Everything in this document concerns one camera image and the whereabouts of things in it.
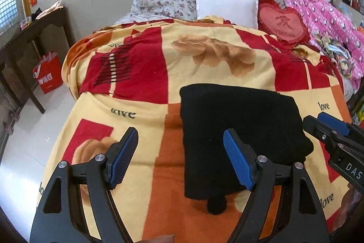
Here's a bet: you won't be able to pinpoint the red heart pillow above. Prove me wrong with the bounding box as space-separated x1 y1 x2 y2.
257 0 312 50

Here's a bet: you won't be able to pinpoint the pink printed quilt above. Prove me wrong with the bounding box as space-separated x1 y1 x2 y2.
273 0 364 95

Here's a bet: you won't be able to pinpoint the multicoloured printed cloth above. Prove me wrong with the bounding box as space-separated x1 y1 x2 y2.
311 29 357 80

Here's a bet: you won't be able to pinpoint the red shopping bag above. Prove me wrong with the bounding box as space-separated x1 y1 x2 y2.
33 51 63 95

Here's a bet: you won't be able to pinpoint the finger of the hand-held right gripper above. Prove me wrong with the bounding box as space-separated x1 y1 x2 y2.
303 115 342 152
317 112 351 137

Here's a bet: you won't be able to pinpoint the dark wooden table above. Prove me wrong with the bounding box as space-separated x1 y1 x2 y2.
0 7 76 115

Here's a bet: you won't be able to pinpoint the person's left hand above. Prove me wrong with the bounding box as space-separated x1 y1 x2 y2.
148 235 175 243

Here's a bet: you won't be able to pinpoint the black pants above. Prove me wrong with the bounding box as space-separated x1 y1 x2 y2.
179 84 314 215

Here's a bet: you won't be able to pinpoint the yellow red printed blanket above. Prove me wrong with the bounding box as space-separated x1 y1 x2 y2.
40 15 353 243

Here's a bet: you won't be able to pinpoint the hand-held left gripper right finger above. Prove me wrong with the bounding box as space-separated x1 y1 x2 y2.
223 129 330 243

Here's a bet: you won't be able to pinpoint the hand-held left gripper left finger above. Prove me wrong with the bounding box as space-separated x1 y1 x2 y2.
29 127 139 243

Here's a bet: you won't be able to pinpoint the white pillow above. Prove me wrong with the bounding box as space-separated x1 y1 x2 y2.
193 0 259 30

